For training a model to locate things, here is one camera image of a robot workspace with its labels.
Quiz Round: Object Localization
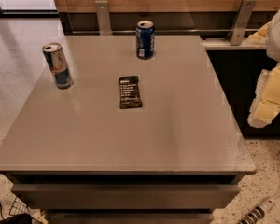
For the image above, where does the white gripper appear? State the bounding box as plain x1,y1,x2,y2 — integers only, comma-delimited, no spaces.
246,9,280,128

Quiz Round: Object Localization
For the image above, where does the silver blue redbull can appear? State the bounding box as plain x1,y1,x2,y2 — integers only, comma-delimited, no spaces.
42,42,74,90

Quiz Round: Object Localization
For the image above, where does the blue pepsi can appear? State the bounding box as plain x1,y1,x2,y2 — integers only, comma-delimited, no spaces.
136,21,155,59

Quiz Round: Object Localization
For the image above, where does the black snack bar wrapper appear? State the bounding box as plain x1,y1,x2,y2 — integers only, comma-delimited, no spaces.
119,76,143,109

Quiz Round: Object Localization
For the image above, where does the white power strip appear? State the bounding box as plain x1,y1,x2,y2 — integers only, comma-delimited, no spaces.
237,192,280,224

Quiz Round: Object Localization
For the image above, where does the grey drawer cabinet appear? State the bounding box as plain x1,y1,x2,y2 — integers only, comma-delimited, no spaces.
0,36,256,224

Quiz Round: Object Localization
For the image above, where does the right metal bracket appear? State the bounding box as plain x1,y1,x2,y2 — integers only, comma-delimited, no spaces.
227,0,257,46

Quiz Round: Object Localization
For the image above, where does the metal bracket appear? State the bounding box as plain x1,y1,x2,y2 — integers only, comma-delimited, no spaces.
95,0,112,36
227,0,257,46

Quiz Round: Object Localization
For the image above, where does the left metal bracket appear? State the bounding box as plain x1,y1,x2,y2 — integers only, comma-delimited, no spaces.
95,0,112,36

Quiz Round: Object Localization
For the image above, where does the black wire basket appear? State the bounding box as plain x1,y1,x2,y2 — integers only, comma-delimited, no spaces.
0,198,33,224

